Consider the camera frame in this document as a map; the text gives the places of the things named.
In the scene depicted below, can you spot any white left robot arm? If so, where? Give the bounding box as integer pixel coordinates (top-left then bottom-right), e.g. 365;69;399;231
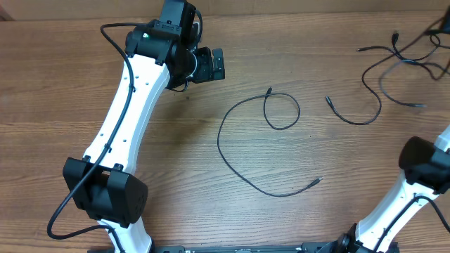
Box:
63;0;225;252

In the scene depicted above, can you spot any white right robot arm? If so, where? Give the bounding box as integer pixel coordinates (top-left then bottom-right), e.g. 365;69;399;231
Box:
319;129;449;252

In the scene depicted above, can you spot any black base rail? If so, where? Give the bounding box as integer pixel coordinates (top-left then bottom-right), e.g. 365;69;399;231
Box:
87;242;338;253

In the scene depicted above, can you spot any black USB-C cable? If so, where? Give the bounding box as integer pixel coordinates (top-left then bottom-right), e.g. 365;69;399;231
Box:
356;15;450;82

